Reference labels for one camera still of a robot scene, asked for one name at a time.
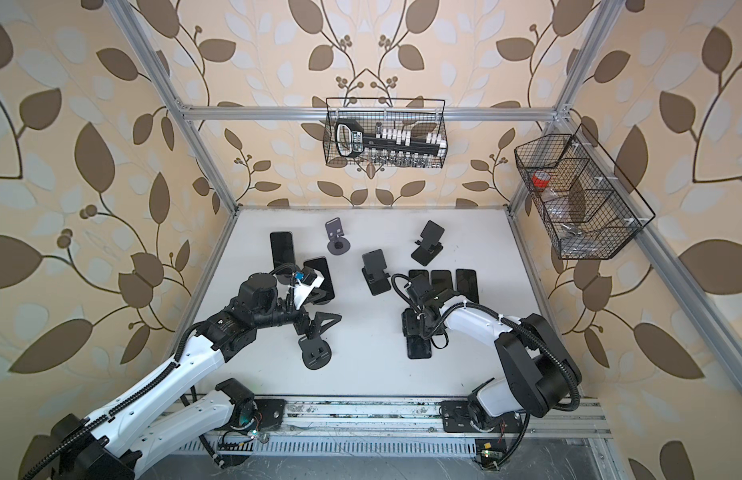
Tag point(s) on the black square stand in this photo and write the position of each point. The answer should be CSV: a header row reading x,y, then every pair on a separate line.
x,y
429,245
374,272

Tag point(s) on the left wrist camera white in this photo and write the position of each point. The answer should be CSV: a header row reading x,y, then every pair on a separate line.
x,y
304,282

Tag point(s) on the black tool with vials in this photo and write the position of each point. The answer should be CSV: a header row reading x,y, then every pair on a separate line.
x,y
352,141

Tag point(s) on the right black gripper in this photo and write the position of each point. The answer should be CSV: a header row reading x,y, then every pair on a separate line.
x,y
409,326

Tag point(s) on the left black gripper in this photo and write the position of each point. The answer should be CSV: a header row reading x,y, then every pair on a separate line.
x,y
313,328

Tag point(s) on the black phone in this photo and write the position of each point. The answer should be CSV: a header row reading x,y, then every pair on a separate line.
x,y
418,348
324,276
467,284
282,248

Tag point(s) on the grey round stand front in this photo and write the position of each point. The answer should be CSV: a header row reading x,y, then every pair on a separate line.
x,y
316,352

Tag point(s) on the black wire basket right wall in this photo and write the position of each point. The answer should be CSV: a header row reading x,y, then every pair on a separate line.
x,y
591,209

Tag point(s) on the black wire basket back wall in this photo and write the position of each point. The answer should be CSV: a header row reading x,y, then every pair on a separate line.
x,y
419,114

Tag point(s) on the grey round stand far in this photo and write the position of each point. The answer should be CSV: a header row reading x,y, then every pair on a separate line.
x,y
338,244

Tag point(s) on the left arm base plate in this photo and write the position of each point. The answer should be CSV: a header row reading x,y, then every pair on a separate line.
x,y
269,414

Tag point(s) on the black wire basket wall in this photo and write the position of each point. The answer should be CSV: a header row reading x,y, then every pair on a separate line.
x,y
591,209
419,114

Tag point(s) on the aluminium rail front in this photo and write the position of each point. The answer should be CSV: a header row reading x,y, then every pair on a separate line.
x,y
357,416

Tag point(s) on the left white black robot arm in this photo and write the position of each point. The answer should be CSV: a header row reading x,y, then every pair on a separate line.
x,y
127,436

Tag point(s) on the grey round stand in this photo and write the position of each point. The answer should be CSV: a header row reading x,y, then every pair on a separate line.
x,y
316,352
338,244

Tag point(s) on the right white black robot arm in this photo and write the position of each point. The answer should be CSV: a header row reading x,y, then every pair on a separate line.
x,y
538,373

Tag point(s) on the black phone stand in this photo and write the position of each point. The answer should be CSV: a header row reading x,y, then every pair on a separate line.
x,y
441,281
414,273

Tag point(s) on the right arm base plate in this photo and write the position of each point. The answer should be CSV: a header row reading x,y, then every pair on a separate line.
x,y
461,416

